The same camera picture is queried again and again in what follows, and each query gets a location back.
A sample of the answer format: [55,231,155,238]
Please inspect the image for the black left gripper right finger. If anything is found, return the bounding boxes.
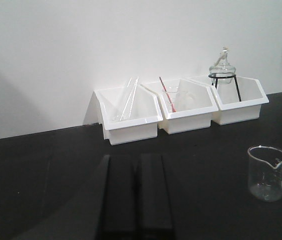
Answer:
[137,153,175,240]

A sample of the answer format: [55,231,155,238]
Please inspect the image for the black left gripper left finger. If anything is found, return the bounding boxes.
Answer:
[97,155,137,240]

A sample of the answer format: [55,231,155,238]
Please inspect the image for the clear glass beaker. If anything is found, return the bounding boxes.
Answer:
[247,145,282,202]

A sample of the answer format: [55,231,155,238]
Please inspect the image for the small glass beaker in bin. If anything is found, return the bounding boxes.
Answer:
[164,86,179,104]

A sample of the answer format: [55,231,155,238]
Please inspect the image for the white left storage bin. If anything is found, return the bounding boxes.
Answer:
[94,85,163,145]

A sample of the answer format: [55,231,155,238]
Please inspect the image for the white storage bin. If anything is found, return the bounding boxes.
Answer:
[141,78,219,134]
[188,75,270,126]
[94,85,163,145]

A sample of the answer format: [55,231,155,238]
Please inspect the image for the red glass thermometer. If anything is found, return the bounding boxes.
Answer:
[159,76,176,113]

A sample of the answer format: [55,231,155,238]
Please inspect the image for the clear glass rods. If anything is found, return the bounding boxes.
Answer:
[113,77,139,122]

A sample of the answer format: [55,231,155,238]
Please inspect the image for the white middle storage bin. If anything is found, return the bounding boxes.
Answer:
[141,78,219,134]

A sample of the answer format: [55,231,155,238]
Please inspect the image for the white right storage bin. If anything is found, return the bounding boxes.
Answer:
[188,75,270,126]

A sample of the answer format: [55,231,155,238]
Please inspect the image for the glass alcohol lamp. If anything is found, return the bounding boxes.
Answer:
[209,47,236,77]

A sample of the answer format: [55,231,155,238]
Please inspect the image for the black wire tripod stand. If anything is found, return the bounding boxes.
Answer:
[208,73,242,102]

